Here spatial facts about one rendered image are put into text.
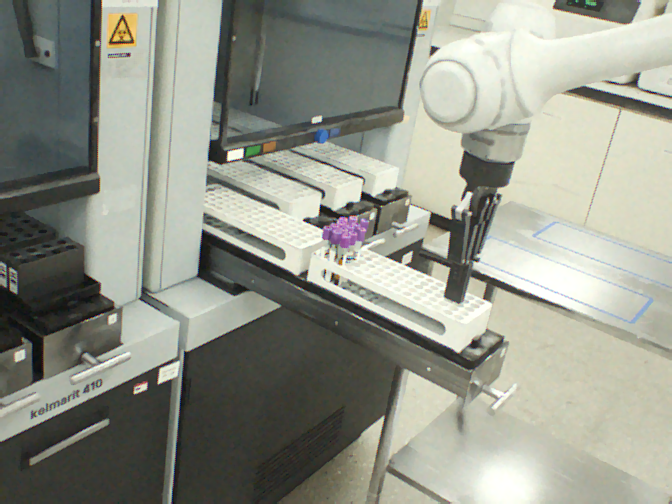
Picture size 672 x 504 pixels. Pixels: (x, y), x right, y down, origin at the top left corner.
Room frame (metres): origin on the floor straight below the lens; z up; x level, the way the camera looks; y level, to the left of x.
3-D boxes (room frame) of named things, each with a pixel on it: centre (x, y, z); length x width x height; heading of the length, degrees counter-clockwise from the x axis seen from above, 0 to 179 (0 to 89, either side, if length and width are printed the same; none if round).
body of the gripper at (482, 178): (1.07, -0.19, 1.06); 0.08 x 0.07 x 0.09; 148
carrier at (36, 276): (0.97, 0.41, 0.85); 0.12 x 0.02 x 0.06; 148
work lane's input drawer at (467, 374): (1.20, 0.01, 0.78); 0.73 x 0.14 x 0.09; 58
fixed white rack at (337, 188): (1.63, 0.12, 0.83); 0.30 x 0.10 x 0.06; 58
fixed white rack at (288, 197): (1.50, 0.20, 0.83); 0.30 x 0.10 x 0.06; 58
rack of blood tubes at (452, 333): (1.12, -0.11, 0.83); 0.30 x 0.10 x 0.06; 58
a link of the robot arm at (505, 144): (1.07, -0.19, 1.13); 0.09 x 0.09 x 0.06
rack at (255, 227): (1.29, 0.16, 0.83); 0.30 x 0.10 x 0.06; 58
